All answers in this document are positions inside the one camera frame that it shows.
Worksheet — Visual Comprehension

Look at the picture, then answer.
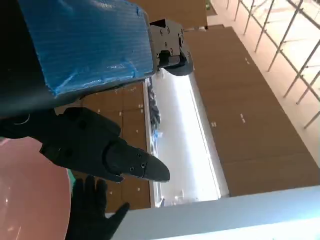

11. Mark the white wire grid fence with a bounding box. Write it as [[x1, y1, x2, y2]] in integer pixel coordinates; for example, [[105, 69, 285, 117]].
[[233, 0, 320, 130]]

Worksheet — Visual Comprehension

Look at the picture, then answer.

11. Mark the pink bowl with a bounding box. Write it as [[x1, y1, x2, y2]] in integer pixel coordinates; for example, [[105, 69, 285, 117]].
[[0, 137, 74, 240]]

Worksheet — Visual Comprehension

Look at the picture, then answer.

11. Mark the green cutting mat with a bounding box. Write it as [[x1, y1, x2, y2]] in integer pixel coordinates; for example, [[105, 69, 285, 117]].
[[66, 169, 77, 187]]

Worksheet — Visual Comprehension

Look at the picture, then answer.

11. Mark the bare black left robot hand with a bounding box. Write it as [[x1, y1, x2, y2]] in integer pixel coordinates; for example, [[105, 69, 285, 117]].
[[0, 0, 195, 183]]

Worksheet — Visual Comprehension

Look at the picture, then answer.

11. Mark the white desk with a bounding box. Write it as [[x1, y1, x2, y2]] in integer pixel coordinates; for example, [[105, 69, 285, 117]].
[[109, 184, 320, 240]]

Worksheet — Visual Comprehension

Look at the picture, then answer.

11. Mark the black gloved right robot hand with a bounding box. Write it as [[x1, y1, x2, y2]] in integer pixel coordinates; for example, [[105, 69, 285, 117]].
[[66, 174, 131, 240]]

